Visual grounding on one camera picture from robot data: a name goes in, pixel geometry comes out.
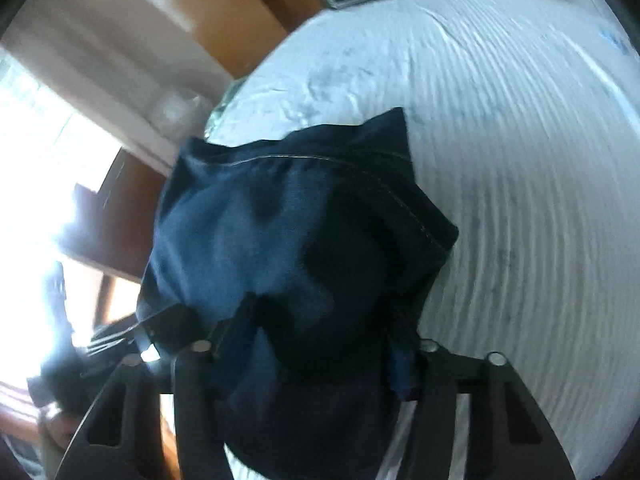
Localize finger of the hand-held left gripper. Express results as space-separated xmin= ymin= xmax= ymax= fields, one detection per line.
xmin=135 ymin=302 xmax=207 ymax=357

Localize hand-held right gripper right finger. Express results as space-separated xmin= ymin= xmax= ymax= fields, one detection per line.
xmin=389 ymin=339 xmax=577 ymax=480

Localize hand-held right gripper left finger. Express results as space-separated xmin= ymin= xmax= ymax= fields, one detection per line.
xmin=55 ymin=292 xmax=259 ymax=480

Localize dark blue jeans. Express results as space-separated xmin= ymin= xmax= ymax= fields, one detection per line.
xmin=136 ymin=106 xmax=460 ymax=480

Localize person's left hand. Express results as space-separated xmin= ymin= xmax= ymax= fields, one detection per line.
xmin=37 ymin=404 xmax=82 ymax=461

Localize brown wooden furniture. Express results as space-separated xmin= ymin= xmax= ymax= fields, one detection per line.
xmin=59 ymin=147 xmax=172 ymax=284

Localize bright window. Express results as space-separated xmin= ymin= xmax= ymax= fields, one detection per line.
xmin=0 ymin=54 xmax=127 ymax=361

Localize green patterned cloth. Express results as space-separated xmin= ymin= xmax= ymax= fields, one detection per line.
xmin=205 ymin=80 xmax=247 ymax=137

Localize beige curtain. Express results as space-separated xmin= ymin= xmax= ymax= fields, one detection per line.
xmin=0 ymin=0 xmax=282 ymax=177

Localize orange wooden panel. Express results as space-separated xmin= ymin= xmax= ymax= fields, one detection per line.
xmin=207 ymin=0 xmax=332 ymax=82

